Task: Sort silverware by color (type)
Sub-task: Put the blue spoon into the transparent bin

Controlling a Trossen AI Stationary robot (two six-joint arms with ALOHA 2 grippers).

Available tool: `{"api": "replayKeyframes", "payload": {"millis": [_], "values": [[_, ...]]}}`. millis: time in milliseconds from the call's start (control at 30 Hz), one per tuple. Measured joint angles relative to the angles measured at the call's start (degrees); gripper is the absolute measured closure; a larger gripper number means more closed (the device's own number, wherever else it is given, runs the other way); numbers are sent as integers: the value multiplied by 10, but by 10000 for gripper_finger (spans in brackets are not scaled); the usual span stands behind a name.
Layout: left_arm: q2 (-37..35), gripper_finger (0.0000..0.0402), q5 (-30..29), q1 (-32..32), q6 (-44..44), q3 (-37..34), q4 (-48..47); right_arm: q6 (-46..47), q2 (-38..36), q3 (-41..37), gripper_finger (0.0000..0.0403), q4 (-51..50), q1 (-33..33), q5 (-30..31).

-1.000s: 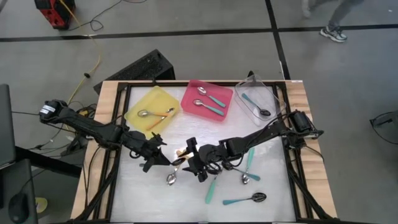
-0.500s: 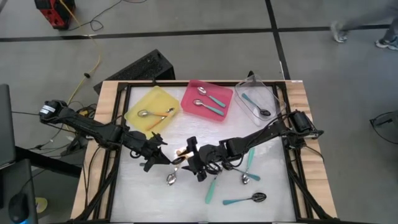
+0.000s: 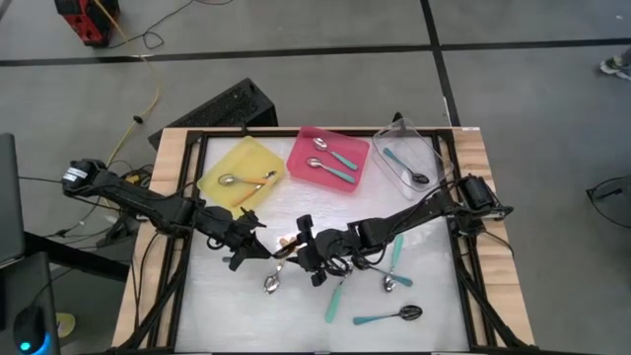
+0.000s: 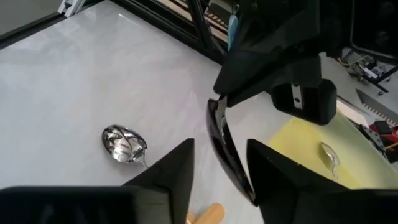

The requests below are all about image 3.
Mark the clear plastic bin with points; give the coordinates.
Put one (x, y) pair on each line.
(404, 135)

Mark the person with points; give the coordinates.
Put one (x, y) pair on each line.
(616, 66)

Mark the black desk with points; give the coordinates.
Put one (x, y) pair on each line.
(34, 286)

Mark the black bracket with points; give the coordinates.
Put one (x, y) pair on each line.
(398, 120)

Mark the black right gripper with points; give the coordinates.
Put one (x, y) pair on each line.
(332, 249)

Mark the yellow plastic bin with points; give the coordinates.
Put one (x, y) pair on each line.
(246, 158)

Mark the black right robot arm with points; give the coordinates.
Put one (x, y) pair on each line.
(419, 217)

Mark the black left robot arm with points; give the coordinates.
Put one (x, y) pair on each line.
(133, 197)

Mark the pink plastic bin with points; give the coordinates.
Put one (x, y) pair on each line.
(347, 145)

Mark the yellow round disc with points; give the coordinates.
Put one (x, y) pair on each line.
(66, 325)

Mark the black computer mouse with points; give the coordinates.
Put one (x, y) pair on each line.
(29, 328)

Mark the black metal beam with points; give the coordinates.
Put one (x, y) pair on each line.
(74, 256)

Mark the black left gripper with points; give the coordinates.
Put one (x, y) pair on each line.
(224, 229)

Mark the red black portable generator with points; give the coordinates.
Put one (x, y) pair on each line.
(86, 22)

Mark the black metal table frame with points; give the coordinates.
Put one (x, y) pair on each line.
(246, 133)

